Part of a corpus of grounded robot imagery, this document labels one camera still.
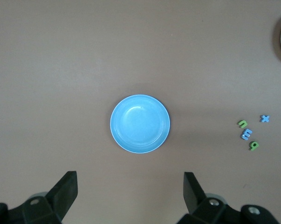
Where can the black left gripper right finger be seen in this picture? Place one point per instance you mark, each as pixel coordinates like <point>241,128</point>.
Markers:
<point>207,210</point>

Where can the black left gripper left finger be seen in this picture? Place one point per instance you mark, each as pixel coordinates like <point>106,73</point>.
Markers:
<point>49,205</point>

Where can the green letter b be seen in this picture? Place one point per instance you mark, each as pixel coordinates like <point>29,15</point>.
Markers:
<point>253,148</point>

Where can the blue letter m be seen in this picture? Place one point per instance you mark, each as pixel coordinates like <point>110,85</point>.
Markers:
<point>246,135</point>

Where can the green letter n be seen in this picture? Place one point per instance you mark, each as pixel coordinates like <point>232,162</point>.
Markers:
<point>242,121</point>

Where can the blue letter x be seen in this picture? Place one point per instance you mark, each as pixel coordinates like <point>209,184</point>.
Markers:
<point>265,119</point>

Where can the blue plate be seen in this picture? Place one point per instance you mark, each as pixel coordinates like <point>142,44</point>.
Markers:
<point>140,123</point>

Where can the brown table cover sheet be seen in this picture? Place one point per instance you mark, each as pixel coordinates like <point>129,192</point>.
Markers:
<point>84,46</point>

